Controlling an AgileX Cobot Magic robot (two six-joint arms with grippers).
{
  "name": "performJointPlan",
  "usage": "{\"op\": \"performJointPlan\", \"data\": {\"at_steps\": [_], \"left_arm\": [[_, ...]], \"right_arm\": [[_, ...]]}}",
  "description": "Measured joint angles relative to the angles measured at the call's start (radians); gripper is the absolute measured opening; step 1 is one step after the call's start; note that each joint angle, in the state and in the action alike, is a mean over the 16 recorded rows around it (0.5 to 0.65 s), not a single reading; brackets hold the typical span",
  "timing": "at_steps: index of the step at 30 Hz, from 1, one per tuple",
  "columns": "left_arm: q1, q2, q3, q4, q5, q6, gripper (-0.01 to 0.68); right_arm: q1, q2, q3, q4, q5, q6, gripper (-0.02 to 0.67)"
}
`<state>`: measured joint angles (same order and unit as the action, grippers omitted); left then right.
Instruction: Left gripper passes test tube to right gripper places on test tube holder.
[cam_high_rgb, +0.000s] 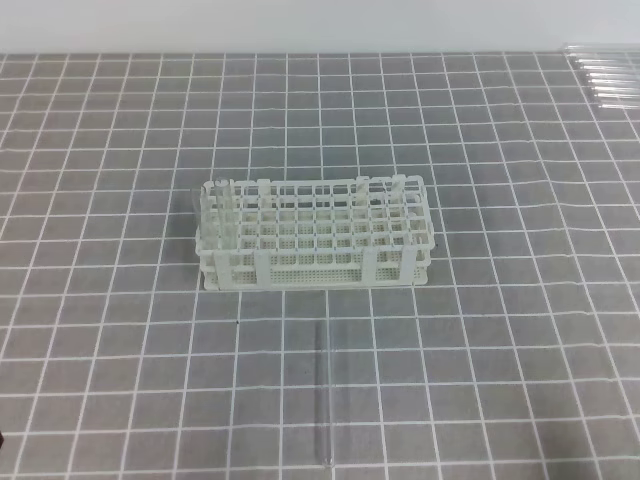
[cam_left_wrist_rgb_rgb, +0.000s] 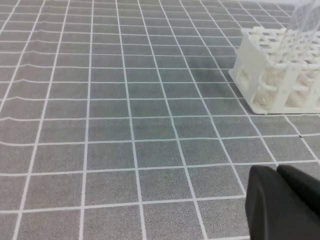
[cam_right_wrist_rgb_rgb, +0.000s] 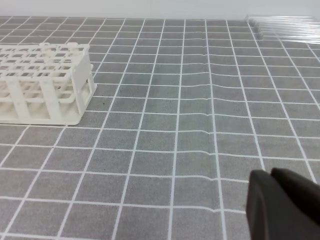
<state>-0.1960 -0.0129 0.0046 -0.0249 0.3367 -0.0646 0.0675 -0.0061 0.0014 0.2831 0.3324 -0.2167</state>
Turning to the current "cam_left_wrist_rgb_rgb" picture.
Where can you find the white test tube rack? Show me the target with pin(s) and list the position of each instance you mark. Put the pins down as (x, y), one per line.
(251, 59)

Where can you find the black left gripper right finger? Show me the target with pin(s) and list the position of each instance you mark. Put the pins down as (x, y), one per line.
(306, 187)

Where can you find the clear test tube in rack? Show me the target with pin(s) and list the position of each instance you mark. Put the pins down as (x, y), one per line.
(297, 30)

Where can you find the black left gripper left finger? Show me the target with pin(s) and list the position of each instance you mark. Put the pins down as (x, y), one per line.
(274, 211)

